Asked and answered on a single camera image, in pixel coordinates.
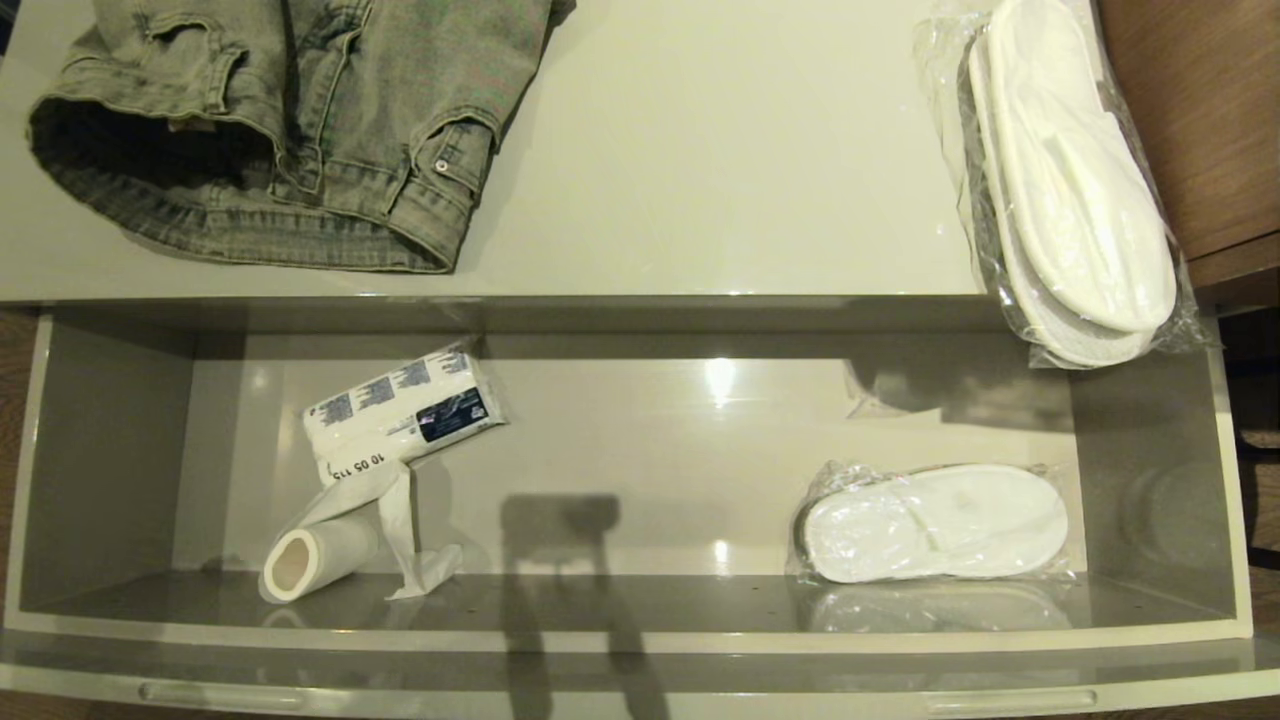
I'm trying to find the printed white tissue pack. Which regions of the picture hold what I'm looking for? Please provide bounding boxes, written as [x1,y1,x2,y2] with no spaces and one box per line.
[302,340,511,486]

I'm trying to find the short white slippers in plastic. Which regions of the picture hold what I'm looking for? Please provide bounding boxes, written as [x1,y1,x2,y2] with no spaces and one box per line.
[787,460,1081,586]

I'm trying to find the glossy grey drawer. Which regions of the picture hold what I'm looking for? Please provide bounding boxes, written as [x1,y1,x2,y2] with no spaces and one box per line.
[0,297,1280,720]

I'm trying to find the brown wooden cabinet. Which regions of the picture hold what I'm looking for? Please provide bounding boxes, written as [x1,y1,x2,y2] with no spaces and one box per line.
[1100,0,1280,311]

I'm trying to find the long white slippers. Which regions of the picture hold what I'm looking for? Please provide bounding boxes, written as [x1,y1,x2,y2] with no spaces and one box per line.
[912,0,1216,371]

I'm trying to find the grey denim jeans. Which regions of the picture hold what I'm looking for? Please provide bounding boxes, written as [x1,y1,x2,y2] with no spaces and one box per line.
[27,0,578,274]

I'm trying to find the white paper roll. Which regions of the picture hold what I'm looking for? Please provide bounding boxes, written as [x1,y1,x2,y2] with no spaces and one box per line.
[258,460,466,604]

